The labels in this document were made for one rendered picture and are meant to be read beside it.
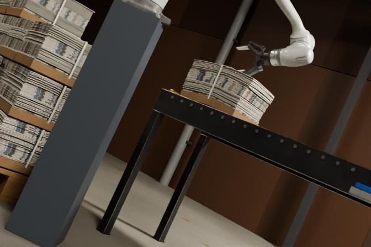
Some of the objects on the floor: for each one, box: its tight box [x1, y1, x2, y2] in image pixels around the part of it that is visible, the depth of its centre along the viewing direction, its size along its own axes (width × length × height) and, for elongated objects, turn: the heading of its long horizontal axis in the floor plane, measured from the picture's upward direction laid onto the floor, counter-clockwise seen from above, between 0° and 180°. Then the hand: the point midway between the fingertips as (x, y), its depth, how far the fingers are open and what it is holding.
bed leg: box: [152, 134, 211, 243], centre depth 295 cm, size 6×6×68 cm
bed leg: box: [96, 110, 165, 235], centre depth 255 cm, size 6×6×68 cm
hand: (237, 59), depth 270 cm, fingers open, 13 cm apart
